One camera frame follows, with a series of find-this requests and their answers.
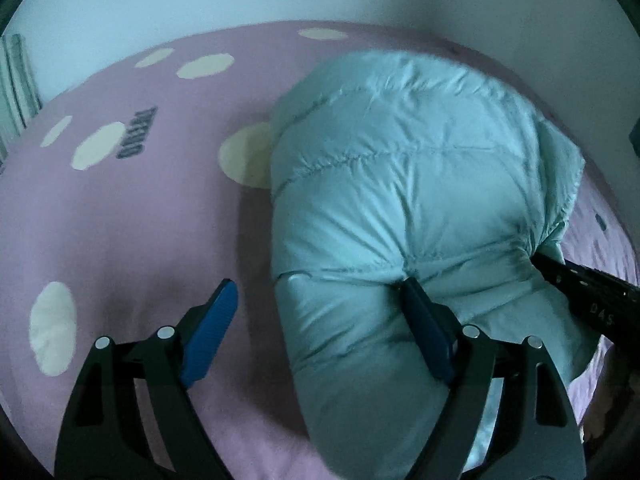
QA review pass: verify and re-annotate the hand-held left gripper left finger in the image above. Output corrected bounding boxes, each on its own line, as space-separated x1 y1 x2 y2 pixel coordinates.
54 279 239 480

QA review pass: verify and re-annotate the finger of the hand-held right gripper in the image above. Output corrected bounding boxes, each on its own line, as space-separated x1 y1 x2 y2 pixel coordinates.
532 253 581 295

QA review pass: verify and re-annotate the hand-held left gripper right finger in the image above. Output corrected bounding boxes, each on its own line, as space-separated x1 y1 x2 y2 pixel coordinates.
402 277 587 480

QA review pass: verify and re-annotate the light blue puffer jacket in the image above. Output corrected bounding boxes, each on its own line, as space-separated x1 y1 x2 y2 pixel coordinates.
269 51 599 480

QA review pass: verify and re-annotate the person's right hand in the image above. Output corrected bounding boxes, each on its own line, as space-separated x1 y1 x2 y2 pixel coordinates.
582 346 633 443

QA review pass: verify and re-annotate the pink dotted blanket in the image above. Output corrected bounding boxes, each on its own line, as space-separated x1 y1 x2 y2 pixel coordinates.
0 20 640 480

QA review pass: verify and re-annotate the striped green cloth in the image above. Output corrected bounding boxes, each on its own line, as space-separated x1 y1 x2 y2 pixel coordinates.
0 34 44 153

